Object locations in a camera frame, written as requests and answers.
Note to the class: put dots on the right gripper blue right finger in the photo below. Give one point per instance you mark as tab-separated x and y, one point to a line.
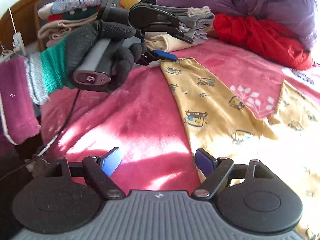
216	172

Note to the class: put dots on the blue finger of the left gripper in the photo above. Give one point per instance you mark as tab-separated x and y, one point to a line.
148	57
162	55

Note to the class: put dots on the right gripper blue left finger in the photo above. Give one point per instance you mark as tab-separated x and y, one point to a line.
98	171

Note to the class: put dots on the yellow printed cloth garment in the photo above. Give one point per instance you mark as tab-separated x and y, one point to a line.
235	122

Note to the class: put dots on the left forearm layered sleeves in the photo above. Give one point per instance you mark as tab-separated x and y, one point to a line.
28	81

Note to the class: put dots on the black gloved left hand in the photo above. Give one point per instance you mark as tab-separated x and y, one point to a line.
101	45

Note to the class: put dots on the cream folded garment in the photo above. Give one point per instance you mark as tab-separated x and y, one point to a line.
166	43

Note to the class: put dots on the grey fringed folded scarf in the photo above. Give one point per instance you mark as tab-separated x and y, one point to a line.
194	22

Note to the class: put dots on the red floral bed blanket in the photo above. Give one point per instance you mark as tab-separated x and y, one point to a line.
142	117

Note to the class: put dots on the stack of folded sweaters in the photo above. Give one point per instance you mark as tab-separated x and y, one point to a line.
59	17

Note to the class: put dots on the wooden headboard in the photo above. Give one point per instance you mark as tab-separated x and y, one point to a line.
22	19

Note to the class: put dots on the red quilt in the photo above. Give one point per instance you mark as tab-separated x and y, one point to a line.
266	38

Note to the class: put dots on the white charger with cable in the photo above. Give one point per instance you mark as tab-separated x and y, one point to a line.
18	45

